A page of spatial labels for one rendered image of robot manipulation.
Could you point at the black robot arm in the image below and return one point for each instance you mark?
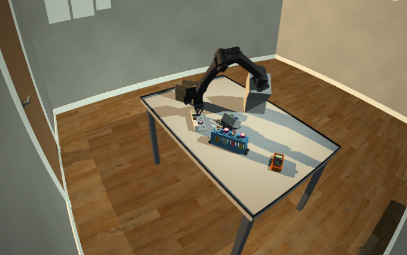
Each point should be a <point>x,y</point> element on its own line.
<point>224,58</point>

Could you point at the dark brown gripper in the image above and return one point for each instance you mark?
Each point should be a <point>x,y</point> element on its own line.
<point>200,106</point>

